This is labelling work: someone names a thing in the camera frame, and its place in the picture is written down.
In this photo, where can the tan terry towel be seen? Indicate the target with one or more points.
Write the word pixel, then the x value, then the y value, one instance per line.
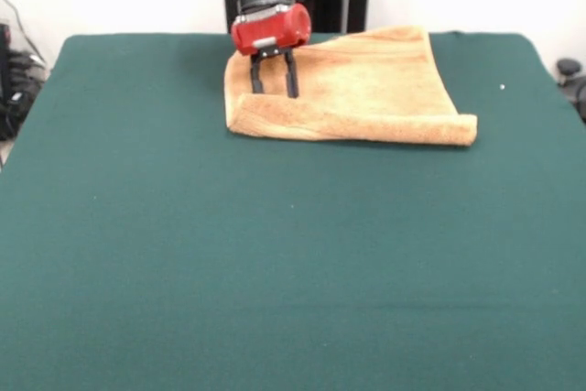
pixel 366 89

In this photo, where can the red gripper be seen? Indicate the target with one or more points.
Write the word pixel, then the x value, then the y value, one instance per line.
pixel 270 31

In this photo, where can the dark grey stand base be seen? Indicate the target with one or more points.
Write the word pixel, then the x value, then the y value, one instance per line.
pixel 18 102
pixel 567 66

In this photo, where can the dark green table cloth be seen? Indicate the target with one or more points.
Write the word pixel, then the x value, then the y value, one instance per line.
pixel 274 249

